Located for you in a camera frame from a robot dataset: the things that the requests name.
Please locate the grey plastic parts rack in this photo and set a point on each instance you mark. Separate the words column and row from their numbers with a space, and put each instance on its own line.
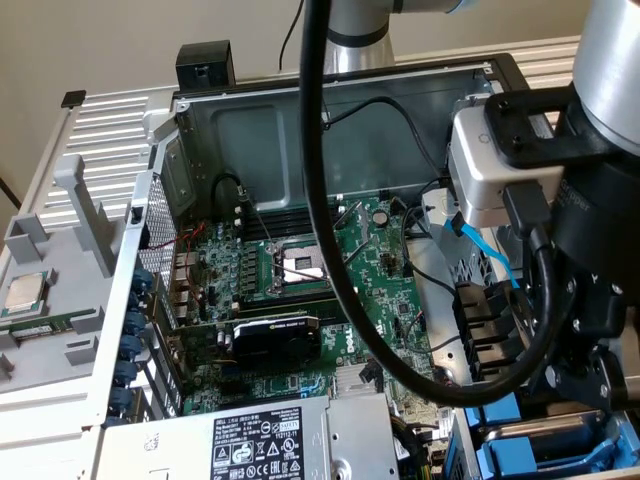
column 65, row 295

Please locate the silver CPU chip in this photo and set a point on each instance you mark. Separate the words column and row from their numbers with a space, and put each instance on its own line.
column 22, row 297

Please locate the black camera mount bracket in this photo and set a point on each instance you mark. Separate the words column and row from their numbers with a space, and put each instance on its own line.
column 500, row 125

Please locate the empty blue disk carrier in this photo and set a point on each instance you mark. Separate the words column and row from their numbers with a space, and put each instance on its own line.
column 507, row 455

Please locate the silver coin battery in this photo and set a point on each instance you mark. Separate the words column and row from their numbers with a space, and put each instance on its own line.
column 381, row 217

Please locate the green Dell motherboard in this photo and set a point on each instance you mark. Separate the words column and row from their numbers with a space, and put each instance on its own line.
column 375, row 285

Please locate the grey power supply unit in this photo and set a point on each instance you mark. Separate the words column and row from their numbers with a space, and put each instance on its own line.
column 175, row 450

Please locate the silver hard disk blue carrier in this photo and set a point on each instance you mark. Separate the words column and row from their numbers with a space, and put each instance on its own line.
column 500, row 417

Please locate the disk bay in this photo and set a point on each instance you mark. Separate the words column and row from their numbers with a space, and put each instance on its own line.
column 462, row 450

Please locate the locking lever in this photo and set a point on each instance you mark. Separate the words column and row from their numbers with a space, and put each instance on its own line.
column 347, row 220
column 257, row 220

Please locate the green RAM stick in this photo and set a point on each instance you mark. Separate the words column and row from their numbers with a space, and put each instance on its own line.
column 45, row 328

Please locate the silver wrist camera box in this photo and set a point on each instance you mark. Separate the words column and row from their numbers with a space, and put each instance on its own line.
column 480, row 175

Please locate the CPU socket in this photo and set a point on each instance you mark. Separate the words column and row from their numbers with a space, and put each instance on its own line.
column 300, row 262

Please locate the open grey PC case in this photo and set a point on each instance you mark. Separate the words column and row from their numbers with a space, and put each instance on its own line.
column 250, row 150

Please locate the black graphics card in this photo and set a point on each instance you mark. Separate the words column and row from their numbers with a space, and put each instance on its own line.
column 275, row 345

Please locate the black box-shaped bracket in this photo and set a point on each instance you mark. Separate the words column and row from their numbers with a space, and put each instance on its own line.
column 205, row 60

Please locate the black RAM slot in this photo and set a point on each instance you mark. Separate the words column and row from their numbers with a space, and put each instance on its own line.
column 280, row 226
column 280, row 232
column 332, row 315
column 280, row 214
column 280, row 220

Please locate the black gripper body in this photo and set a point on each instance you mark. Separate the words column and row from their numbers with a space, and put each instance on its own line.
column 600, row 225

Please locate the silver finned heatsink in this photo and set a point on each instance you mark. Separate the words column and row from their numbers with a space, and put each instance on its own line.
column 350, row 380

